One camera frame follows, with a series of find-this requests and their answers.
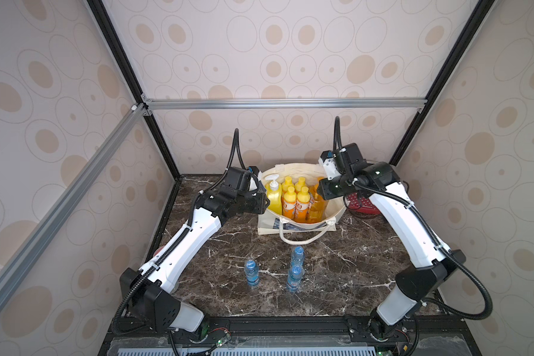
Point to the silver horizontal frame bar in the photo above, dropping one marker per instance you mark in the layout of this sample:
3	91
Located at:
300	103

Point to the orange dish soap pump bottle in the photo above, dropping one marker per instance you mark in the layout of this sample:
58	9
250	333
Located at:
317	205

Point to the silver diagonal frame bar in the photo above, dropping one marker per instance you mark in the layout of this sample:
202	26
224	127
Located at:
17	269

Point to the black frame post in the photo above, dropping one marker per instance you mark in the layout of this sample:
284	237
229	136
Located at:
462	43
116	48

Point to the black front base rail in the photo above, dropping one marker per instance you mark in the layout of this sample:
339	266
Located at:
347	335

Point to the blue cap water bottle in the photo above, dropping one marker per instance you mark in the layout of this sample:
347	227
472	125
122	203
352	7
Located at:
294	278
252	273
298	256

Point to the blue cap water bottle rear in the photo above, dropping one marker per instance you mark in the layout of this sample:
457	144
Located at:
298	256

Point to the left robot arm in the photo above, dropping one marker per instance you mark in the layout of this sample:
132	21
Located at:
147	292

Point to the red white toaster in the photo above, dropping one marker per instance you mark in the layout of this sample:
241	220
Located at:
357	203

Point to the yellow dish soap pump bottle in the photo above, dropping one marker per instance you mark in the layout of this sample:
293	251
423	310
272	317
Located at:
274	193

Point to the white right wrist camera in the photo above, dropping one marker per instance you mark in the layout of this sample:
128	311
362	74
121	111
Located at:
327	162

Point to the black left frame post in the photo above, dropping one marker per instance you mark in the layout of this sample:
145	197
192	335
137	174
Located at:
116	48

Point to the black right frame post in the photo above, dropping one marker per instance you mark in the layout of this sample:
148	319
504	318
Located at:
462	43

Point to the yellow cap juice bottle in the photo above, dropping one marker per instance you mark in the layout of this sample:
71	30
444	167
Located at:
303	204
288	182
300	184
289	202

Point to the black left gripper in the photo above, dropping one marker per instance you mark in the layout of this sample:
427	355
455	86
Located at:
261	205

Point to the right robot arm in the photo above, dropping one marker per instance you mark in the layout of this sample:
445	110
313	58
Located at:
433	261

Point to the blue cap water bottle left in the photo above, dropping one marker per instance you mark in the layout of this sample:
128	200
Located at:
252	273

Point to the blue cap water bottle front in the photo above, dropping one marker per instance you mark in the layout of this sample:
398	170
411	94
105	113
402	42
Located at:
294	278

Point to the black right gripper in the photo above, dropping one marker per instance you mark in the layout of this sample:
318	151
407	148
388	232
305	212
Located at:
328	189

